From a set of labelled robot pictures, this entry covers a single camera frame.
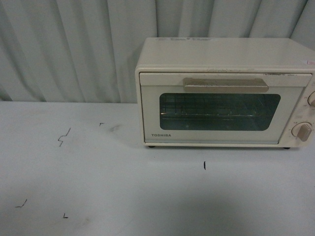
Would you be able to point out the cream oven door with handle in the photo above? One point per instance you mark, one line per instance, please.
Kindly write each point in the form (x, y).
(275, 102)

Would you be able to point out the cream Toshiba toaster oven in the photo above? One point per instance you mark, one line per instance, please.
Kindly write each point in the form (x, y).
(224, 55)

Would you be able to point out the lower beige oven knob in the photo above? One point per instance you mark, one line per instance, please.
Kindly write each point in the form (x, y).
(302, 131)

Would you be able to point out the beige oven knob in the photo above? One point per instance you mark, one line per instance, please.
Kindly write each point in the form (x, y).
(311, 99)
(302, 131)

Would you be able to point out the upper beige oven knob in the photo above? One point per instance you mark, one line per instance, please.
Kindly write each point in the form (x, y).
(311, 99)

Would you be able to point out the white pleated curtain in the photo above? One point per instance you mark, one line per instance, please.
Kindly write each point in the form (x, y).
(87, 50)

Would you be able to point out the wire oven rack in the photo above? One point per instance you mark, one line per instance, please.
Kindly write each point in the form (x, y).
(201, 104)

